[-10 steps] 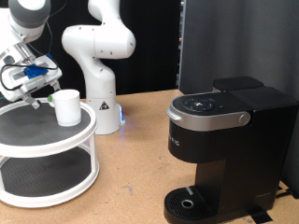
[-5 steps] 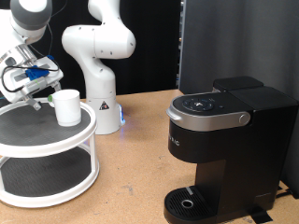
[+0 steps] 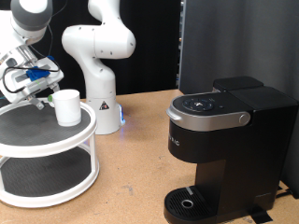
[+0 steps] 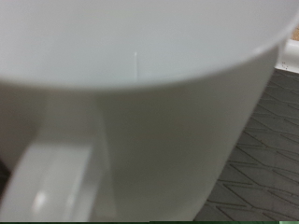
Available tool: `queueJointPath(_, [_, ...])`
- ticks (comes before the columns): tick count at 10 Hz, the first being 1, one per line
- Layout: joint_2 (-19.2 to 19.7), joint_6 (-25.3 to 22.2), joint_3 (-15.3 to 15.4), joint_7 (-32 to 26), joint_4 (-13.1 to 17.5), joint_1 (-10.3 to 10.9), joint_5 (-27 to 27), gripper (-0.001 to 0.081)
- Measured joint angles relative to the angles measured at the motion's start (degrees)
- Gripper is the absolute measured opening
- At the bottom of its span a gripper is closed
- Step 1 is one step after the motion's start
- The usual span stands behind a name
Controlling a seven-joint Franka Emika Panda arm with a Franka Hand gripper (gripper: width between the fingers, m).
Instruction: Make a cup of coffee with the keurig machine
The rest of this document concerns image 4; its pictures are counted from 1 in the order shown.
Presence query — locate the white two-tier turntable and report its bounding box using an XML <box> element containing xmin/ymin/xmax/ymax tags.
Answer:
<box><xmin>194</xmin><ymin>38</ymin><xmax>299</xmax><ymax>222</ymax></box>

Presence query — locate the white mug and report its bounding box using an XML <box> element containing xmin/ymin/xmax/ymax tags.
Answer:
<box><xmin>0</xmin><ymin>0</ymin><xmax>299</xmax><ymax>222</ymax></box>

